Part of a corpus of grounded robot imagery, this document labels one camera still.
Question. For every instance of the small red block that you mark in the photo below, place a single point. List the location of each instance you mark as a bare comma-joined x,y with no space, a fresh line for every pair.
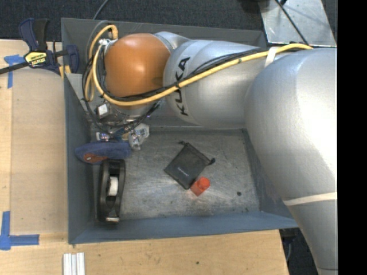
200,186

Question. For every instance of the dark blue fabric toy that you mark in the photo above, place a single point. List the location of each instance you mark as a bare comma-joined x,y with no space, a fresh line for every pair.
110,151

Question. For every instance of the pale wood board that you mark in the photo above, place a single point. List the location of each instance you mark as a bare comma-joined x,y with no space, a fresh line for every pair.
37,153

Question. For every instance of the black tape dispenser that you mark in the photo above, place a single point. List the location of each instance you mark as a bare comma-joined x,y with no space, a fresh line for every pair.
103,188

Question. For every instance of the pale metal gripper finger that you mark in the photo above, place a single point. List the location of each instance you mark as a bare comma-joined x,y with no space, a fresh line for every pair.
140,131
102,137

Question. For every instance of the grey metal bin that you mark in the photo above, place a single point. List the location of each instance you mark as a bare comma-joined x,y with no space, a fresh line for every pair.
160,193

